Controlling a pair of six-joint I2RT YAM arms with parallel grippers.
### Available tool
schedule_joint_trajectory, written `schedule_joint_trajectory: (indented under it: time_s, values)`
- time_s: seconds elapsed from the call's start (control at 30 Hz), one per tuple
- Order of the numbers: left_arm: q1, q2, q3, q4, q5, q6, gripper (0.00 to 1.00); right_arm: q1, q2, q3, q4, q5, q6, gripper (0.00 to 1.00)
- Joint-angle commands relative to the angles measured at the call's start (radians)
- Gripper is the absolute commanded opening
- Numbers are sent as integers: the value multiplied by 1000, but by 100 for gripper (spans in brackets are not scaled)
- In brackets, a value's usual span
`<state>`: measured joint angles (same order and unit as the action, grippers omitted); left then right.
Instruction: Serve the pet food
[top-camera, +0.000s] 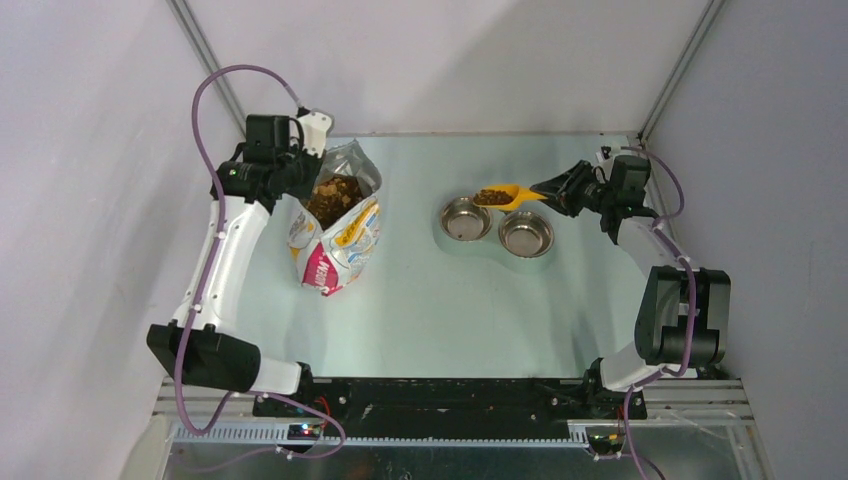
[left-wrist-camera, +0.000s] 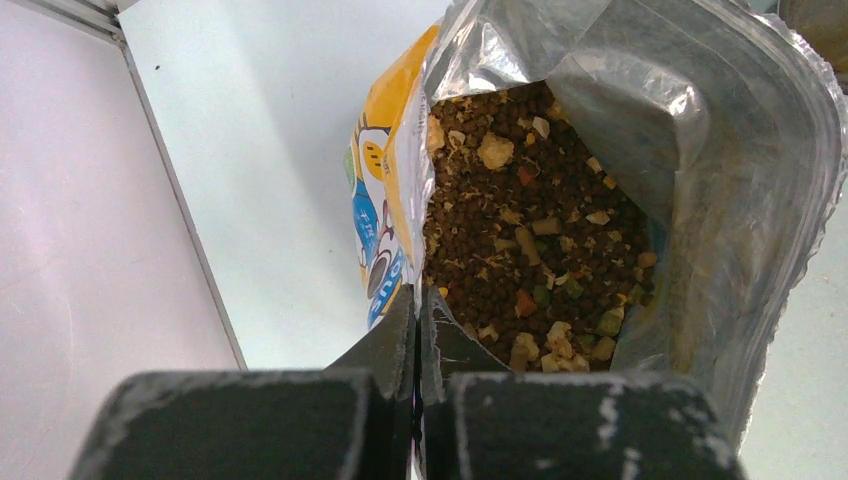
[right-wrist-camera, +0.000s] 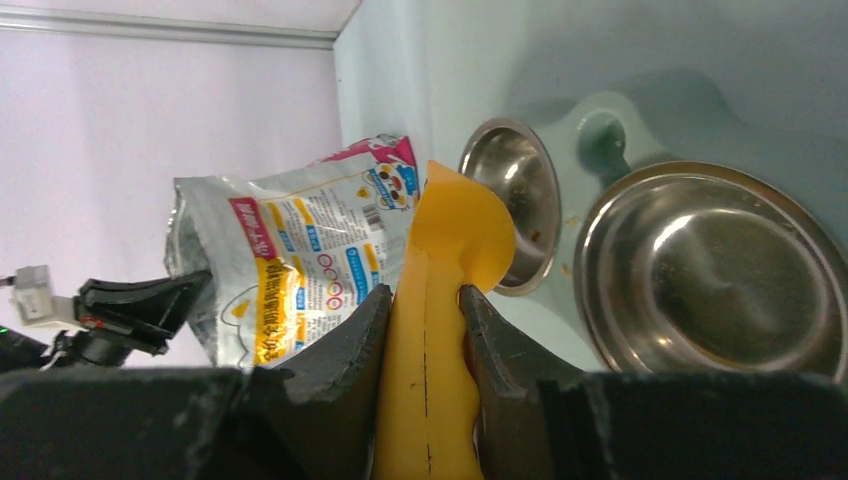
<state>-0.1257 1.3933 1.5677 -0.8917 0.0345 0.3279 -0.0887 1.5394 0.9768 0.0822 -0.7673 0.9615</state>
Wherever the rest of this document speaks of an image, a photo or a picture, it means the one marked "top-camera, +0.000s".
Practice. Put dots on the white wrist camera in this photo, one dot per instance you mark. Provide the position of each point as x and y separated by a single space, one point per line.
605 155
315 127

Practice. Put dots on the left aluminium frame post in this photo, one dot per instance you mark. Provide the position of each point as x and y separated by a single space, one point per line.
197 39

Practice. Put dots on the pet food kibble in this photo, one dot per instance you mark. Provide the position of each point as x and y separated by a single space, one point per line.
333 198

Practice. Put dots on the pet food bag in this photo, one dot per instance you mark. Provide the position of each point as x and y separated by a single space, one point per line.
329 260

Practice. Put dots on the right steel bowl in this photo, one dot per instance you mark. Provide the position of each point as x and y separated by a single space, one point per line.
526 234

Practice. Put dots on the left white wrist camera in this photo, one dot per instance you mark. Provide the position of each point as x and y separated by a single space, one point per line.
315 127

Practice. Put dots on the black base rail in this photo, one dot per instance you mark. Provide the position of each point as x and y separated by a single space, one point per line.
457 409

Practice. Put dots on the left steel bowl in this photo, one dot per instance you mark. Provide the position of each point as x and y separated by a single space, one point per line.
461 220

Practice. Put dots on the right aluminium frame post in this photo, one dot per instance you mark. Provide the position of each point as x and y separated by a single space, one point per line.
693 44

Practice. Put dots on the aluminium frame post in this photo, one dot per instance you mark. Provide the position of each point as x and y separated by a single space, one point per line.
693 44
197 39

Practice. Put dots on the kibble in yellow scoop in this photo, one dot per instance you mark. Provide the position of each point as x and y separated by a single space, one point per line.
492 197

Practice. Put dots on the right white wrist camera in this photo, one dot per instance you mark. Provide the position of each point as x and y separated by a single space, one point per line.
605 155

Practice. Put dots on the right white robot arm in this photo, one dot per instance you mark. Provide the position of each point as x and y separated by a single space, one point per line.
685 307

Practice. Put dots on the yellow plastic scoop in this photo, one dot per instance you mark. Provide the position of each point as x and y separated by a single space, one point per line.
521 195

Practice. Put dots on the pale green bowl tray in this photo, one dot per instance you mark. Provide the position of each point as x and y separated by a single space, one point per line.
490 248

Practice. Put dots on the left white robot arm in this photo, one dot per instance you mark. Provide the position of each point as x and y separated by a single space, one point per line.
203 345

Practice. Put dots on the steel bowl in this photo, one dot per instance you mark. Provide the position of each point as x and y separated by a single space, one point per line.
461 220
526 234

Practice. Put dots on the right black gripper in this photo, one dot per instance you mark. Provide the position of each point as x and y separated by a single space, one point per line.
562 191

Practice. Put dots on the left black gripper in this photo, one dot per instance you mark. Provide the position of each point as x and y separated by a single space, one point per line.
314 163

